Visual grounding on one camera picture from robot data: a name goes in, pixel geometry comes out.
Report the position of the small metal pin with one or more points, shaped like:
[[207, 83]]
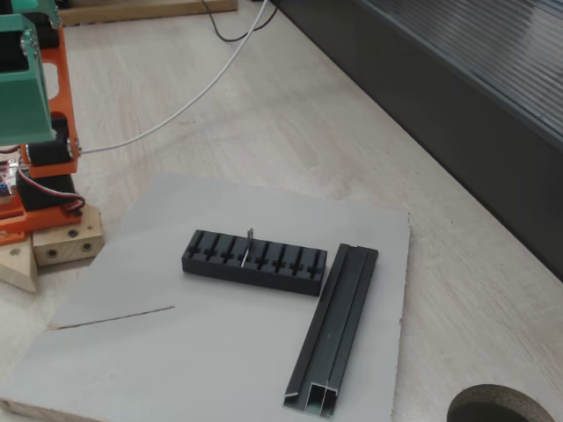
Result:
[[249, 239]]

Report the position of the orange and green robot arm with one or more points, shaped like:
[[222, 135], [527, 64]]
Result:
[[48, 79]]

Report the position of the black slotted holder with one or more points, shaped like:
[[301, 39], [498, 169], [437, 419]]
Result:
[[264, 281]]

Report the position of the black aluminium profile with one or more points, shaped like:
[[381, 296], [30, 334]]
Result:
[[347, 307]]

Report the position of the grey chipboard panel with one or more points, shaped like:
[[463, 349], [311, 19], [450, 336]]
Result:
[[198, 351]]

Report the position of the wooden base block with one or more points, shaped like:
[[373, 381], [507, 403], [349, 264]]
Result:
[[66, 246]]

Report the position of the wooden plank strip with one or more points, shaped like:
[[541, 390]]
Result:
[[132, 11]]

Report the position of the wooden wedge block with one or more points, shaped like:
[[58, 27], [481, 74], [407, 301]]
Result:
[[17, 268]]

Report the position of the red controller board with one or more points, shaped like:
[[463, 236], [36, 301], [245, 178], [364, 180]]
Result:
[[5, 176]]

